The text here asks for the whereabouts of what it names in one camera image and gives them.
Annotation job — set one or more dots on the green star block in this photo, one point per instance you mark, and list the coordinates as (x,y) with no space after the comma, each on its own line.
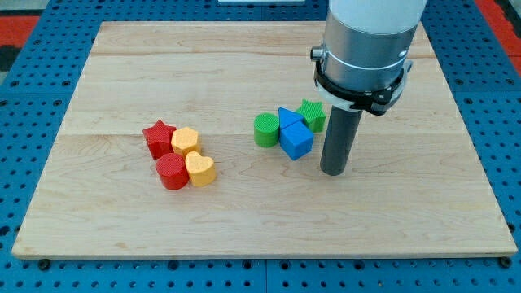
(314,116)

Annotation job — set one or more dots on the yellow heart block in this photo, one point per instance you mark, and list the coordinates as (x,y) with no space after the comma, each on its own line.
(201,169)

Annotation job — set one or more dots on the light wooden board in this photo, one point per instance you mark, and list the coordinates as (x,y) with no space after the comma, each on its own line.
(413,187)

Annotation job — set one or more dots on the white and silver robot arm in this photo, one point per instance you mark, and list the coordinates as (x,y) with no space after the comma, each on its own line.
(361,64)

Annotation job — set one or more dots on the yellow hexagon block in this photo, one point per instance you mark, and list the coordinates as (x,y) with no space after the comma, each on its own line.
(185,141)

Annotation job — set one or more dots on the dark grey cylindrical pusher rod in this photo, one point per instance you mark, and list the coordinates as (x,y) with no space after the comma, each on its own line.
(341,131)

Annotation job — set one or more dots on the blue cube block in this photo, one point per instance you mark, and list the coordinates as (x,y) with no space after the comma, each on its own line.
(296,140)

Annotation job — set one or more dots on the red cylinder block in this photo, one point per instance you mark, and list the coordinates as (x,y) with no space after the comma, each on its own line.
(172,171)

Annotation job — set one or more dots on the green cylinder block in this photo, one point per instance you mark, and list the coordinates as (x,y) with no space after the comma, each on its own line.
(266,130)

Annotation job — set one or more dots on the red star block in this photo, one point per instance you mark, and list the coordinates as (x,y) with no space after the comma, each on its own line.
(158,138)

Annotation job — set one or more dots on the blue triangle block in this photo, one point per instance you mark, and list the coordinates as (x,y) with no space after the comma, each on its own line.
(288,117)

